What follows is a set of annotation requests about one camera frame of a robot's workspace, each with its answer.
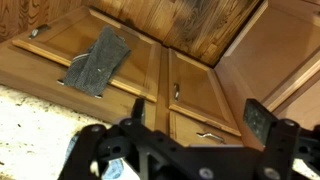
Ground narrow wooden drawer front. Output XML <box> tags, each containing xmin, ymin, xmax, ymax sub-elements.
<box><xmin>169</xmin><ymin>110</ymin><xmax>244</xmax><ymax>148</ymax></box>

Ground metal cabinet handle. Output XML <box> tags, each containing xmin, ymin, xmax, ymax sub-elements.
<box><xmin>195</xmin><ymin>131</ymin><xmax>226</xmax><ymax>144</ymax></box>
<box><xmin>28</xmin><ymin>23</ymin><xmax>51</xmax><ymax>40</ymax></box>
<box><xmin>172</xmin><ymin>82</ymin><xmax>181</xmax><ymax>102</ymax></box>

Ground narrow wooden cabinet door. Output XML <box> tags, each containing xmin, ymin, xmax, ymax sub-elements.
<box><xmin>167</xmin><ymin>47</ymin><xmax>243</xmax><ymax>137</ymax></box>

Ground wooden sink cabinet door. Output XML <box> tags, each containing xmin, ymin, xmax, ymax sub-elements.
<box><xmin>214</xmin><ymin>0</ymin><xmax>320</xmax><ymax>113</ymax></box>

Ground wide wooden cabinet door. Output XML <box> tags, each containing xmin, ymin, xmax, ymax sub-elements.
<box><xmin>11</xmin><ymin>6</ymin><xmax>163</xmax><ymax>104</ymax></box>

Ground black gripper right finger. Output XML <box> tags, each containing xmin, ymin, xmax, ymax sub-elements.
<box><xmin>243</xmin><ymin>98</ymin><xmax>320</xmax><ymax>180</ymax></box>

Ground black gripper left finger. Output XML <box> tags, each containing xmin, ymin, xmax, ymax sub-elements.
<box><xmin>58</xmin><ymin>97</ymin><xmax>158</xmax><ymax>180</ymax></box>

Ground grey tea towel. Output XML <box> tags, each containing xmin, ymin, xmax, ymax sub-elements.
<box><xmin>62</xmin><ymin>25</ymin><xmax>132</xmax><ymax>98</ymax></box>

